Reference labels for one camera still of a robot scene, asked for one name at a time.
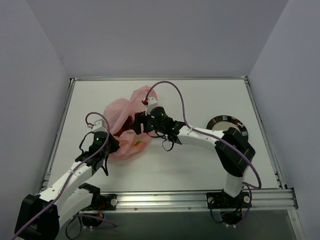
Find pink plastic bag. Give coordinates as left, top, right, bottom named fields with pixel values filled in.
left=103, top=85, right=151, bottom=161

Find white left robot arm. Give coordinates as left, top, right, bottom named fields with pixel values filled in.
left=14, top=131, right=120, bottom=240

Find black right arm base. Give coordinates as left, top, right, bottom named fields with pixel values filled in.
left=206, top=190, right=252, bottom=228

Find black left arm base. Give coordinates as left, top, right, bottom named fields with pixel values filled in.
left=81, top=194, right=118, bottom=227

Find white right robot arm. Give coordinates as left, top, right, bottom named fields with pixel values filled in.
left=132, top=106, right=256, bottom=207

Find dark red fake grapes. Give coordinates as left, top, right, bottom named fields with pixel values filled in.
left=119, top=115, right=134, bottom=133

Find black rimmed round plate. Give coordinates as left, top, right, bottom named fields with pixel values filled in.
left=206, top=115, right=249, bottom=140

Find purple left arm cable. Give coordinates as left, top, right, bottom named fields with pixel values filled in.
left=11, top=112, right=117, bottom=240

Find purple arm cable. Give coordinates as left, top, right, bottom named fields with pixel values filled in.
left=141, top=81, right=262, bottom=223
left=11, top=112, right=117, bottom=240

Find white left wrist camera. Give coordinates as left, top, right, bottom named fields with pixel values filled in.
left=87, top=119, right=107, bottom=133

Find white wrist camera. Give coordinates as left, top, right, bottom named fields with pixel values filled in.
left=87, top=119, right=107, bottom=133
left=141, top=97, right=158, bottom=116

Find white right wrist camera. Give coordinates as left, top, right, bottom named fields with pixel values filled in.
left=141, top=97, right=158, bottom=116

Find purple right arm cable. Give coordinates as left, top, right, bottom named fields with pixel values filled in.
left=141, top=81, right=262, bottom=223

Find aluminium front rail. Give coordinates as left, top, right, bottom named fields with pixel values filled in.
left=79, top=188, right=298, bottom=215

